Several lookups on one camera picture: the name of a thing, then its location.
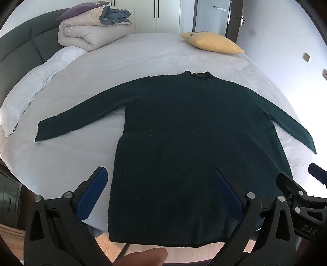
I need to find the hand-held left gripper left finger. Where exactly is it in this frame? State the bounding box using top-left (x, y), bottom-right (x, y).
top-left (23, 166), bottom-right (109, 266)

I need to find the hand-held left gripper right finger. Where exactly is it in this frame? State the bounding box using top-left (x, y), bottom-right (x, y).
top-left (207, 167), bottom-right (303, 266)

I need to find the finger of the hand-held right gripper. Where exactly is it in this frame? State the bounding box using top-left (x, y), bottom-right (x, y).
top-left (276, 173), bottom-right (308, 205)
top-left (308, 162), bottom-right (327, 185)

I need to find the dark green sweater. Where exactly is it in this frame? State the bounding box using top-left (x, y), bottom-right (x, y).
top-left (34, 70), bottom-right (317, 248)

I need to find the person's left hand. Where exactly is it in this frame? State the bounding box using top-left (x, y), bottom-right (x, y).
top-left (137, 248), bottom-right (168, 266)

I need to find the grey nightstand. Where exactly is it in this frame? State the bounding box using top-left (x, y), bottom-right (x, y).
top-left (0, 170), bottom-right (22, 225)

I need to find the white pillow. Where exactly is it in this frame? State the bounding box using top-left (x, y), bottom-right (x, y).
top-left (0, 46), bottom-right (87, 137)

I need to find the bed with white sheet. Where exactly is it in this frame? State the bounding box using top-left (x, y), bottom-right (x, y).
top-left (0, 32), bottom-right (322, 241)

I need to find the yellow pillow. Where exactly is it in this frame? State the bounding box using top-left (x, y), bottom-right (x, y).
top-left (179, 31), bottom-right (245, 54)

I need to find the folded beige duvet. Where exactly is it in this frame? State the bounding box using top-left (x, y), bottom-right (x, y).
top-left (57, 6), bottom-right (133, 52)

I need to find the grey padded headboard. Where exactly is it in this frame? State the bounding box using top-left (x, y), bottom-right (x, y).
top-left (0, 8), bottom-right (77, 77)

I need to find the grey-blue crumpled cloth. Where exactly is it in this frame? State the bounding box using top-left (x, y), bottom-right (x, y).
top-left (99, 6), bottom-right (132, 27)

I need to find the grey door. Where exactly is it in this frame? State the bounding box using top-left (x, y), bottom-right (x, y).
top-left (193, 0), bottom-right (246, 44)

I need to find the purple pillow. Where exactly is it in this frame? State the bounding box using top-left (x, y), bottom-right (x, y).
top-left (57, 1), bottom-right (110, 20)

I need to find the cream wardrobe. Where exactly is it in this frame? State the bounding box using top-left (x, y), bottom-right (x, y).
top-left (112, 0), bottom-right (196, 34)

